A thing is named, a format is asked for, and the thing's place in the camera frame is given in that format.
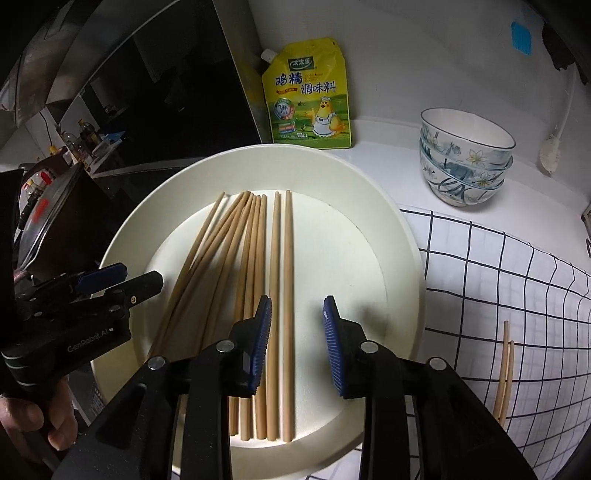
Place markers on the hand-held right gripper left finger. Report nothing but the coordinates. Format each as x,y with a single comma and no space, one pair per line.
261,342

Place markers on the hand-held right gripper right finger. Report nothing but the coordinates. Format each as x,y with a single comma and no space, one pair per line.
332,342

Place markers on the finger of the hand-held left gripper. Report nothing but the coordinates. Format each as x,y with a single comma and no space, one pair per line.
141,286
104,277

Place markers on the bundle of wooden chopsticks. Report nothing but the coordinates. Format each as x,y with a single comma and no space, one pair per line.
287,277

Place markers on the cream plastic basin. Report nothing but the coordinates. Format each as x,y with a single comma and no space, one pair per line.
351,230

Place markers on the slender wooden chopstick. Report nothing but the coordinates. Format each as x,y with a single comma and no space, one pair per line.
503,369
509,378

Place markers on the person's left hand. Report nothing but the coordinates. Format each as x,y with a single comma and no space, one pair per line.
60,420

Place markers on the white black-checked cloth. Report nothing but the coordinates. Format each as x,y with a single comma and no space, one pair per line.
485,286

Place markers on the stack of floral bowls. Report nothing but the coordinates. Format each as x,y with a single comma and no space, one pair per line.
457,189

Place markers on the black glossy appliance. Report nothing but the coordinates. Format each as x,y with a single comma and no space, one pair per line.
161,83

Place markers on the floral ceramic bowl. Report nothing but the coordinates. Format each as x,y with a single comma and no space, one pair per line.
466,131
461,161

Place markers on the yellow seasoning pouch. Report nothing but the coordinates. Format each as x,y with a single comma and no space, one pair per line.
307,97

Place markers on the white dish brush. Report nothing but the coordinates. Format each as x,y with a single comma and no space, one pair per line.
551,154

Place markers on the hanging cloth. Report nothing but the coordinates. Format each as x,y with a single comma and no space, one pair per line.
561,44

